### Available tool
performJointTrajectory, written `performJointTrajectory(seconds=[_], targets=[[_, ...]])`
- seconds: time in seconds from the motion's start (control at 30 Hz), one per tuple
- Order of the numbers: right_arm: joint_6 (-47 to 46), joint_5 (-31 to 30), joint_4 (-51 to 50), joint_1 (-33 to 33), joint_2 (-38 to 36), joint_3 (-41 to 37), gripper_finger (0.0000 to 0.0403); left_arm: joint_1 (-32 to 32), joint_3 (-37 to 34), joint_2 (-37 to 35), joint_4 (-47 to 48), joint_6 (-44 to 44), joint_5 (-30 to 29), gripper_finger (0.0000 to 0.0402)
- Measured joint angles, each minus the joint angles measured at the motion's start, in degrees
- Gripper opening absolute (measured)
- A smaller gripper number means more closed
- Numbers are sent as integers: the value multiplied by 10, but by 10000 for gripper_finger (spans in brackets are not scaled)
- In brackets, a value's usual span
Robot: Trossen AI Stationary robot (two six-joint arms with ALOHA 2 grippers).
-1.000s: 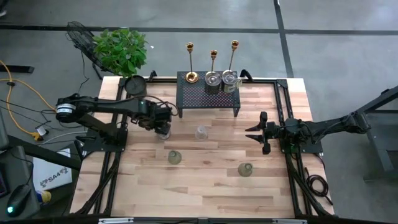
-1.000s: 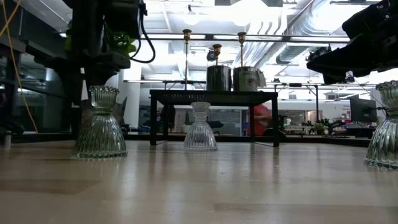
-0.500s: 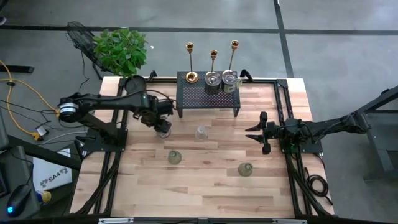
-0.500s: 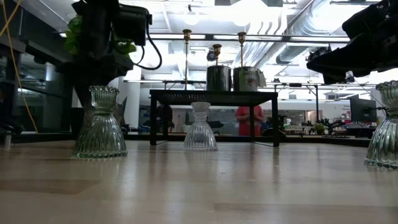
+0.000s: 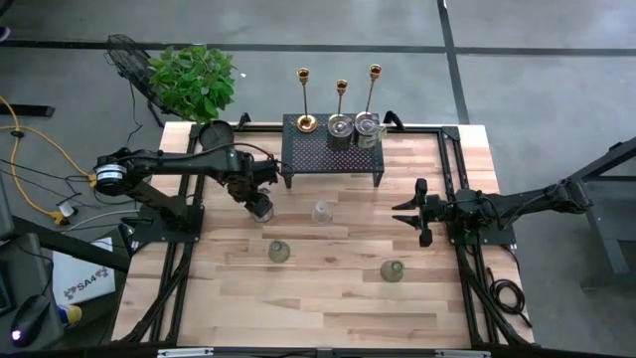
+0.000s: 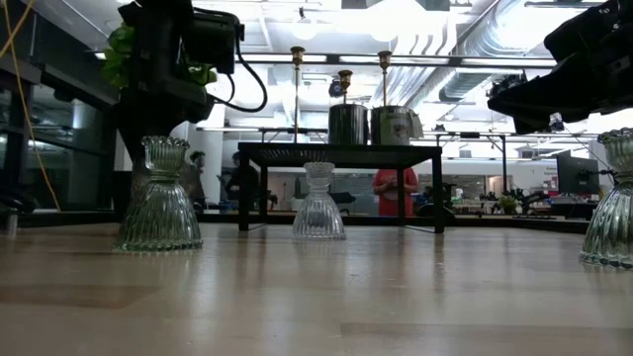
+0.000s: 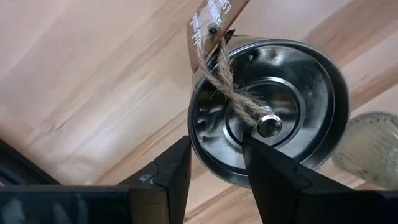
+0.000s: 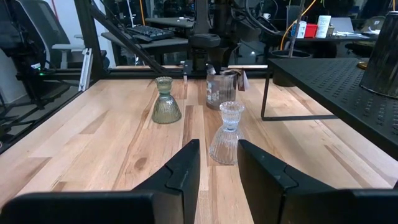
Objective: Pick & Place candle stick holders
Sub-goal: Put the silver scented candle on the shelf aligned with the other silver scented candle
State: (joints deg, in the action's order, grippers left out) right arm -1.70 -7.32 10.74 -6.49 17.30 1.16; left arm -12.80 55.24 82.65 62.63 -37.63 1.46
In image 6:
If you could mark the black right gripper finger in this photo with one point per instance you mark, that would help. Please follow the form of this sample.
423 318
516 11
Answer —
534 106

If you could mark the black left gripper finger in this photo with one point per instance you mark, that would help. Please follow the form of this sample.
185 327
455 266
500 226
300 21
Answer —
132 146

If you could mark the green glass candle holder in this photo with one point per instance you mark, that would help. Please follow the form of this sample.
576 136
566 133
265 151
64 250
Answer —
613 217
158 207

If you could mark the medium gold candlestick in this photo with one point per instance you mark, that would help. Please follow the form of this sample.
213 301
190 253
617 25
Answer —
297 51

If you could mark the silver candle tin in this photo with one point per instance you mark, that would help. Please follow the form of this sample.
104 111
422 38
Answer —
393 126

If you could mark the tall gold candlestick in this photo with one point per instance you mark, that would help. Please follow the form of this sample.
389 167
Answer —
385 57

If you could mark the grey glass jar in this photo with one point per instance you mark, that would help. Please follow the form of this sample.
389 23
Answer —
348 126

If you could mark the short gold candlestick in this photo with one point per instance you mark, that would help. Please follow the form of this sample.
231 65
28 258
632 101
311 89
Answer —
345 76

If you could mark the clear glass candle holder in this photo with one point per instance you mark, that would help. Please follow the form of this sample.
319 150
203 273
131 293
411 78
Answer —
319 212

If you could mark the green plant in black pot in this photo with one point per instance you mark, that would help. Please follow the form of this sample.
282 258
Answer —
116 59

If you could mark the person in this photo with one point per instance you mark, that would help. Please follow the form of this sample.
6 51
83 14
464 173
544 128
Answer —
242 180
199 168
395 193

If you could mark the black computer monitor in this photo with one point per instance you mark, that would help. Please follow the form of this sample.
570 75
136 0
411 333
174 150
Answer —
576 173

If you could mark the black perforated metal shelf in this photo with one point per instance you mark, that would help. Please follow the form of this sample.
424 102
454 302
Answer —
341 154

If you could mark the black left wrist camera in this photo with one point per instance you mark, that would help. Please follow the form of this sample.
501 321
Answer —
212 39

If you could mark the black table frame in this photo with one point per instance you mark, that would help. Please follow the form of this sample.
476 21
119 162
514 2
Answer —
356 221

